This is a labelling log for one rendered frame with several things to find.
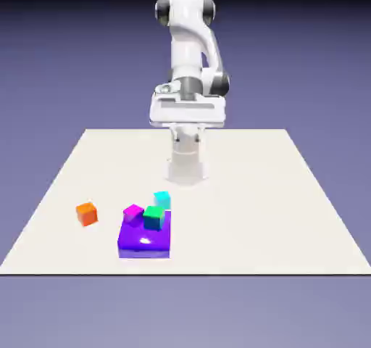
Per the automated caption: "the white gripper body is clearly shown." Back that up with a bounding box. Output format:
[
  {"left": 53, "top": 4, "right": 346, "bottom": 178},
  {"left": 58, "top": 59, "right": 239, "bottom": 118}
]
[{"left": 149, "top": 91, "right": 228, "bottom": 129}]

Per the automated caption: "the small cyan cube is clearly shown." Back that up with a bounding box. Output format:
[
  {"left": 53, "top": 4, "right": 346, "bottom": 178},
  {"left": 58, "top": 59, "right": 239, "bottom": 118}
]
[{"left": 153, "top": 191, "right": 172, "bottom": 210}]

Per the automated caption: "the small green cube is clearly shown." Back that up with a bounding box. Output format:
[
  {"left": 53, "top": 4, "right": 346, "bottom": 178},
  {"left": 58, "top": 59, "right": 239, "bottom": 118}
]
[{"left": 142, "top": 205, "right": 167, "bottom": 232}]

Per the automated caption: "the small magenta cube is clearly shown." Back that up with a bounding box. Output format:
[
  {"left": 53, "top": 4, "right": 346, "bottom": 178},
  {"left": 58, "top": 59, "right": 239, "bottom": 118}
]
[{"left": 122, "top": 204, "right": 146, "bottom": 228}]

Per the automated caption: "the small orange cube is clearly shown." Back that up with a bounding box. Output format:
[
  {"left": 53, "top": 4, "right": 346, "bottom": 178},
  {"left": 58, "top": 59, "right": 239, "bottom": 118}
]
[{"left": 75, "top": 202, "right": 99, "bottom": 228}]

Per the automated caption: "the large purple box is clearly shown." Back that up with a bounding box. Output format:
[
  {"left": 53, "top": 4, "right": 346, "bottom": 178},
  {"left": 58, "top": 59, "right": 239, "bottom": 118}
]
[{"left": 117, "top": 210, "right": 172, "bottom": 260}]

